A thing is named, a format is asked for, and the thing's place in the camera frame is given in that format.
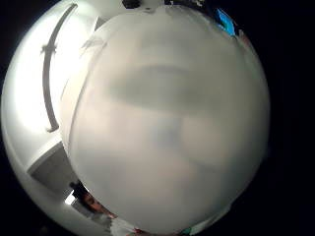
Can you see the the person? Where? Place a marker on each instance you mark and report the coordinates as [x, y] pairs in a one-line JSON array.
[[95, 205]]

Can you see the blue screen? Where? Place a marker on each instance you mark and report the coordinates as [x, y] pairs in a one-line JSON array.
[[226, 22]]

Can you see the black object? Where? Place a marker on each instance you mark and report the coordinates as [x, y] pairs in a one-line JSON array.
[[131, 3]]

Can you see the grey wall panel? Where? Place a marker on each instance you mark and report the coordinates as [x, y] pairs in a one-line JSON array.
[[54, 168]]

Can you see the dark curved ceiling rail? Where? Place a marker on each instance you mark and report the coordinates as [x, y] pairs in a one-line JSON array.
[[46, 82]]

